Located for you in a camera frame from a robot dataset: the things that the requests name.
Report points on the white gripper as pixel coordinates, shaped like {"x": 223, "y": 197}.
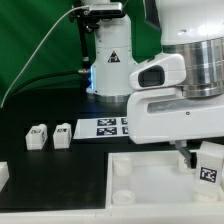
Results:
{"x": 157, "y": 110}

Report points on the white square tabletop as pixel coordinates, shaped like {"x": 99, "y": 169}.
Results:
{"x": 152, "y": 178}

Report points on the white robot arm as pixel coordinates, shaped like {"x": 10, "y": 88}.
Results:
{"x": 191, "y": 28}

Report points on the white marker plate with tags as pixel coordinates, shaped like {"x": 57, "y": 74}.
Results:
{"x": 101, "y": 128}

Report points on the white left obstacle block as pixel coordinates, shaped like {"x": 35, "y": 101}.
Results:
{"x": 4, "y": 174}

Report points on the white front table edge rail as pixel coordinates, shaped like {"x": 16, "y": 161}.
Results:
{"x": 110, "y": 217}

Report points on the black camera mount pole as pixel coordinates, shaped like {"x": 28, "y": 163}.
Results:
{"x": 87, "y": 24}

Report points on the grey camera on mount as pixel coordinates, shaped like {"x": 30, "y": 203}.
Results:
{"x": 104, "y": 9}

